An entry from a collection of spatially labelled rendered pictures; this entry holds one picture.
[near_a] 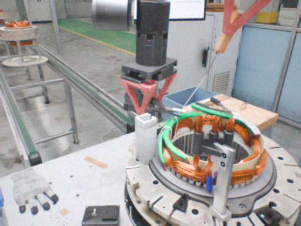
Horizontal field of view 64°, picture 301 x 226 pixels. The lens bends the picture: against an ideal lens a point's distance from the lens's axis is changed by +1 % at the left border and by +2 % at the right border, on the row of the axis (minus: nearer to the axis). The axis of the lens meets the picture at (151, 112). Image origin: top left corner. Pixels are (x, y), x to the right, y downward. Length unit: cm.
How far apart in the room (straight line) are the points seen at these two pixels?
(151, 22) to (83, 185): 64
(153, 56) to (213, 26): 225
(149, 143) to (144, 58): 15
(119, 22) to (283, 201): 38
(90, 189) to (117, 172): 12
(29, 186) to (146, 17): 69
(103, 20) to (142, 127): 19
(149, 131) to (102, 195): 48
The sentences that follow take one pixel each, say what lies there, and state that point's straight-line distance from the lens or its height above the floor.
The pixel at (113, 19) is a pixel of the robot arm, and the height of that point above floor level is 134.
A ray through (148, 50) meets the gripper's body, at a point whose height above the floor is 129.
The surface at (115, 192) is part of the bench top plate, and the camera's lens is 86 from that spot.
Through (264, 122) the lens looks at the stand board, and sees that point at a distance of 72.
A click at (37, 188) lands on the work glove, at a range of 91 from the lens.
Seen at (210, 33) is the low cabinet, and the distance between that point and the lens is 266.
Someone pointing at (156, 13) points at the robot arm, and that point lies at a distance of 42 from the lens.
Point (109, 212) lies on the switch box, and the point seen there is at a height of 84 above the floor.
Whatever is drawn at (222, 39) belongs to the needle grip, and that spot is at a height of 132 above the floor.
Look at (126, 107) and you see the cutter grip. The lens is 49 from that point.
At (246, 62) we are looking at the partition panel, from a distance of 316.
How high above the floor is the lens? 138
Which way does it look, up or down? 26 degrees down
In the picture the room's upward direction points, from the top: straight up
